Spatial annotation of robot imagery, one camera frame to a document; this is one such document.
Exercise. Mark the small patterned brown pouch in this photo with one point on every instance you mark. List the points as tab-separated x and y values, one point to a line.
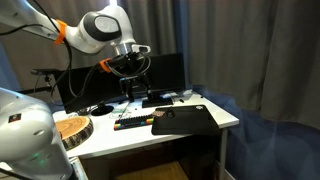
158	114

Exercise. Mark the monitor with rectangular base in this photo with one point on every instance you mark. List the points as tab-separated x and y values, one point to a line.
166	73

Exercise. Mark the clear bag with green strip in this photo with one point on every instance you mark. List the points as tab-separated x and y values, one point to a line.
118	111

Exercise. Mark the grey curtain beside table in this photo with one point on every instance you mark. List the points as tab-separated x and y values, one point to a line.
253	50

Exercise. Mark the white table leg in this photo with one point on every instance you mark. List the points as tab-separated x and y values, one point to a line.
223	153

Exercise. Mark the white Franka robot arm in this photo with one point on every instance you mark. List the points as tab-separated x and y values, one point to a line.
30	133

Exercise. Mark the monitor with round base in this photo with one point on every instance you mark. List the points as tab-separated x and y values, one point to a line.
86	90

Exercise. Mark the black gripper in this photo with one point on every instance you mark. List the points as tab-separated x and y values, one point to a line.
131	63

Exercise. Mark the black mouse pad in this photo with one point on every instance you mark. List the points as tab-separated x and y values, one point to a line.
185	121

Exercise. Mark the black keyboard with coloured keys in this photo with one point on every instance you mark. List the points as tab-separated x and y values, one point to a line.
133	122

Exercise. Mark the grey curtain behind monitors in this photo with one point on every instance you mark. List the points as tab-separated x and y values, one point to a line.
156	23

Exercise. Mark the black camera stand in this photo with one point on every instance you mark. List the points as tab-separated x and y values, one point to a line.
46	71

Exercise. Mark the black computer mouse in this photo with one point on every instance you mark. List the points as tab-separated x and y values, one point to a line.
170	113

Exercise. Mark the round wood slice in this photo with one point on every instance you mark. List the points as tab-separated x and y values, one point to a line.
73	128

